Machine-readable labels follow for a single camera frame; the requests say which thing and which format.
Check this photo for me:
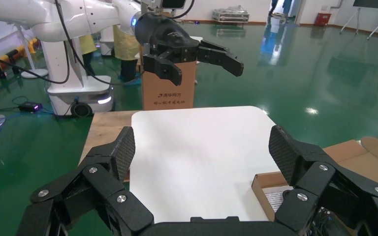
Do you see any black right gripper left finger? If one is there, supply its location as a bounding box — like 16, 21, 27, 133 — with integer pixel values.
16, 126, 155, 236

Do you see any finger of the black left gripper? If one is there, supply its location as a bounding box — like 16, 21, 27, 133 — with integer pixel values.
197, 39, 245, 78
142, 43, 183, 87

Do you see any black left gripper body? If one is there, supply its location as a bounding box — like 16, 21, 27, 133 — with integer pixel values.
134, 12, 200, 64

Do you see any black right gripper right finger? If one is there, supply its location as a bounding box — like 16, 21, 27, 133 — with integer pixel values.
269, 124, 378, 236

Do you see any cardboard storage box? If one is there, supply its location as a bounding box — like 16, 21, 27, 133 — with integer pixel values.
252, 137, 378, 236

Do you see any tall printed cardboard box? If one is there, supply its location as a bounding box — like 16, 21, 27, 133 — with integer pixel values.
141, 60, 198, 112

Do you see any person in yellow apron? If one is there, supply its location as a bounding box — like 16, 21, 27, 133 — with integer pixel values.
112, 28, 141, 86

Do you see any silver flight case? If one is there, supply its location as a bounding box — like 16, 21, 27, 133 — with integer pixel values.
212, 5, 251, 24

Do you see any white printed paper leaflet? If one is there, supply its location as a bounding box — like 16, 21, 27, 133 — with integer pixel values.
263, 186, 295, 213

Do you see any person in yellow coat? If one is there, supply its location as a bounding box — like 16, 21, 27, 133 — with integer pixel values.
78, 34, 97, 76

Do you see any person in blue clothes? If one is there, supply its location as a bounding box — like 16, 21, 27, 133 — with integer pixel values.
268, 0, 295, 18

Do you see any white robot torso and base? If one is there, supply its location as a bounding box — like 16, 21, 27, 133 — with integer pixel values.
40, 34, 115, 118

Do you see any black power adapter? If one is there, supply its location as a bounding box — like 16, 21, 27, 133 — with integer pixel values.
18, 101, 43, 114

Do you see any red bin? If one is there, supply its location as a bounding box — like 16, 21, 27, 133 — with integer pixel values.
313, 12, 332, 27

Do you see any white stand with round base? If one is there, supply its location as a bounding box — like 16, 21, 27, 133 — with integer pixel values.
14, 25, 49, 80

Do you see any yellow black floor barrier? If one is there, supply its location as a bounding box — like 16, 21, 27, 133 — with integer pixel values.
0, 37, 40, 84

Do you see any black screen on tripod stand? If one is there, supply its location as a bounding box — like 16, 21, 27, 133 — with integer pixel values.
340, 0, 378, 40

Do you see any black coiled mouse cable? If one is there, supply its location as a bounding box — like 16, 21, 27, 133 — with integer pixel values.
306, 208, 349, 236

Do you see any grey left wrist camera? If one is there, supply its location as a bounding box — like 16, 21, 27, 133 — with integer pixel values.
150, 0, 189, 15

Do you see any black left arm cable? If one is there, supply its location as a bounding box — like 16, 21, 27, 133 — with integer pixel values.
0, 0, 144, 87

